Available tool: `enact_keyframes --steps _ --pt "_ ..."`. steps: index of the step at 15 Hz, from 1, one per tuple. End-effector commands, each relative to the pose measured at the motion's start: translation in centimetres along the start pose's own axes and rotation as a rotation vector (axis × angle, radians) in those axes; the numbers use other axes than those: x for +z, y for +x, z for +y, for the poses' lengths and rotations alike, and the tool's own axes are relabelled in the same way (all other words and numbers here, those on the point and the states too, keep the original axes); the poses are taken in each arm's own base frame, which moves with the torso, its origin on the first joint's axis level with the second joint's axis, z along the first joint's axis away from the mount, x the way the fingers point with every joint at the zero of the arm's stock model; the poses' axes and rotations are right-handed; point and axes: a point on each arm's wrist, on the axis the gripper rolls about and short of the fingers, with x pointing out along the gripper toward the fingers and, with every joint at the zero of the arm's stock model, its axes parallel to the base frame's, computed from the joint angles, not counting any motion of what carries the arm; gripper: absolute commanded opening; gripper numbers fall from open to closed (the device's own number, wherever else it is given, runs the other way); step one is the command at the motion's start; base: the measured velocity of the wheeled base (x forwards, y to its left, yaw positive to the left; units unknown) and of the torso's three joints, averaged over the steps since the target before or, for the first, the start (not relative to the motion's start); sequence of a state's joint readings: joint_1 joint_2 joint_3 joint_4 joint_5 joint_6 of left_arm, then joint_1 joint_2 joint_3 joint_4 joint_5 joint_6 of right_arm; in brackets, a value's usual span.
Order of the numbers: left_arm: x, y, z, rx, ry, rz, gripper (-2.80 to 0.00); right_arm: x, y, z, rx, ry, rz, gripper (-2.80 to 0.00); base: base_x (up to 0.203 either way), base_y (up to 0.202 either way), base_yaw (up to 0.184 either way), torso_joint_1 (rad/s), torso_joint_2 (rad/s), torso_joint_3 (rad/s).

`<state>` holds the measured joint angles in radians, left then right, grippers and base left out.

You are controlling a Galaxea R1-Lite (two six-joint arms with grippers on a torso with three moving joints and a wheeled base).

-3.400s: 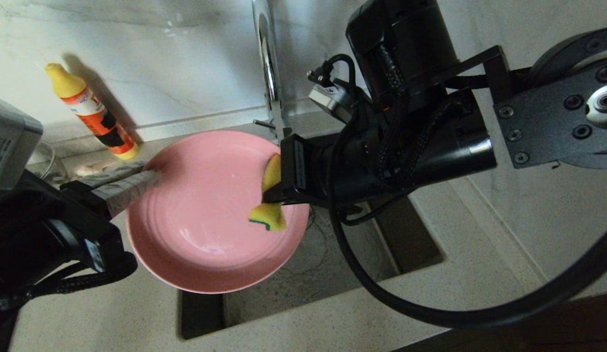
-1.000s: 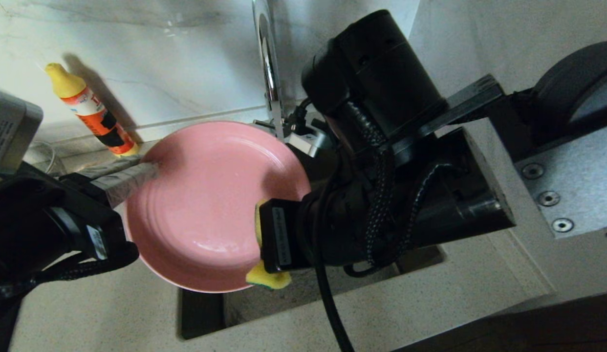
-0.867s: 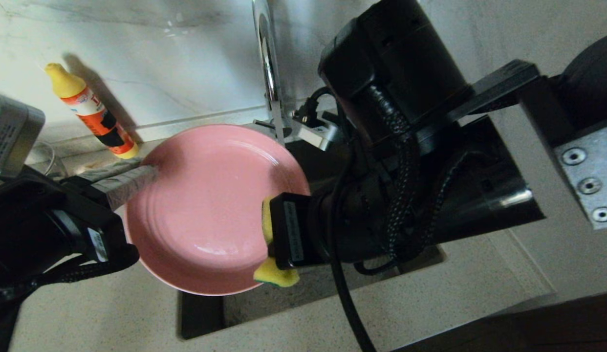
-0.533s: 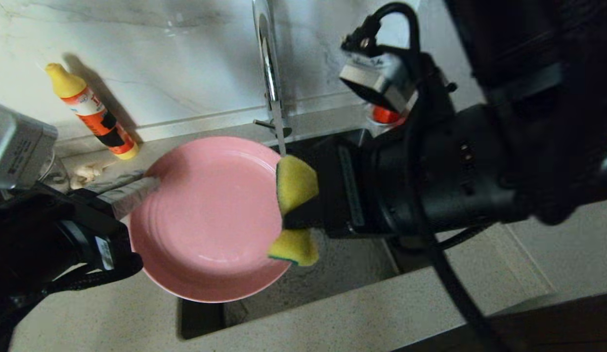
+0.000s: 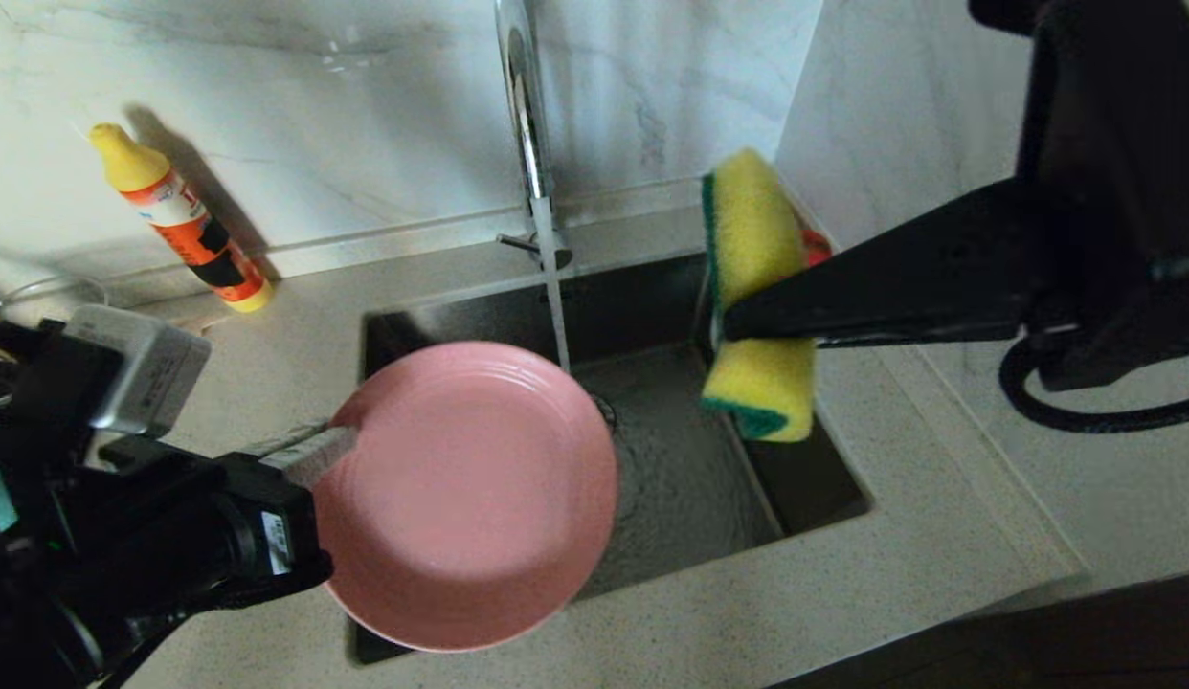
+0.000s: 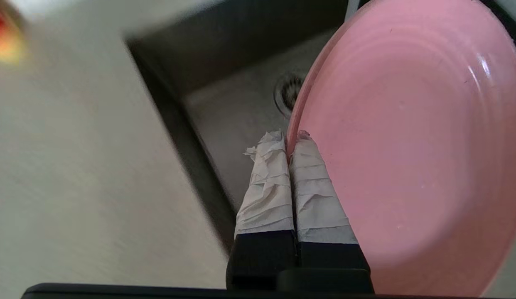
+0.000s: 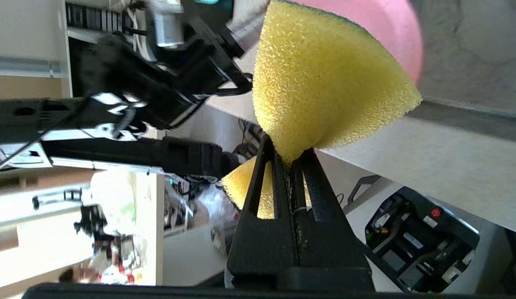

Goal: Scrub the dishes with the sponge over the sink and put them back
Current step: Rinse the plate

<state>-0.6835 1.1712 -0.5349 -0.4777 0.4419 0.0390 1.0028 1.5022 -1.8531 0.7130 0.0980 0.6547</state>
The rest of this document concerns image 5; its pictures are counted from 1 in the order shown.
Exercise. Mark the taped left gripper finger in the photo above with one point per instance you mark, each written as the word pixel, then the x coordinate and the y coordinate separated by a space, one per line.
pixel 317 455
pixel 283 438

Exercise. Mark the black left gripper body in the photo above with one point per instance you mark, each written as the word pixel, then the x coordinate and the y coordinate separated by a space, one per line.
pixel 250 536

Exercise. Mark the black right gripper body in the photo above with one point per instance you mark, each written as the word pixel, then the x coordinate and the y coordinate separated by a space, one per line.
pixel 1121 144

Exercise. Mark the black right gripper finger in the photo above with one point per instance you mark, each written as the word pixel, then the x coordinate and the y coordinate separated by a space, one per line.
pixel 891 277

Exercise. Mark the yellow and green sponge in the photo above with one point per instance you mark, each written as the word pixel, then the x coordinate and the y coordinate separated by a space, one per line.
pixel 752 220

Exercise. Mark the pink round plate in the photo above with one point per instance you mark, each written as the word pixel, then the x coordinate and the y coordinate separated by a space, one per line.
pixel 470 498

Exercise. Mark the orange detergent bottle yellow cap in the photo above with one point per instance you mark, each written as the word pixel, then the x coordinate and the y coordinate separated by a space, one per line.
pixel 164 201

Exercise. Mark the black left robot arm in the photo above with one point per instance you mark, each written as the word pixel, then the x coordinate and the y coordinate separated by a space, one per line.
pixel 68 574

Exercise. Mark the stainless steel sink basin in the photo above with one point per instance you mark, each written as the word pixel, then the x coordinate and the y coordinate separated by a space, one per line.
pixel 690 478

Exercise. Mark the red apple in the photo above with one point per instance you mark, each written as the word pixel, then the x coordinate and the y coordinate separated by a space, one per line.
pixel 817 247

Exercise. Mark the clear glass bowl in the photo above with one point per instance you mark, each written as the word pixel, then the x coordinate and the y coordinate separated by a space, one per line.
pixel 39 287

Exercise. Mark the running tap water stream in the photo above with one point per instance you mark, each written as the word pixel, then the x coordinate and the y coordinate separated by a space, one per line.
pixel 553 287

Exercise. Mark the round metal drain strainer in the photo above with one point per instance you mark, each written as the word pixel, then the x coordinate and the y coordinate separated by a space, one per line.
pixel 606 411

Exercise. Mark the chrome kitchen faucet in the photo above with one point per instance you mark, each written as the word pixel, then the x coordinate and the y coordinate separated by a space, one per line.
pixel 523 96

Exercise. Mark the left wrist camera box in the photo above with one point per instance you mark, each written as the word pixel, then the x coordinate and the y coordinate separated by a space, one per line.
pixel 145 368

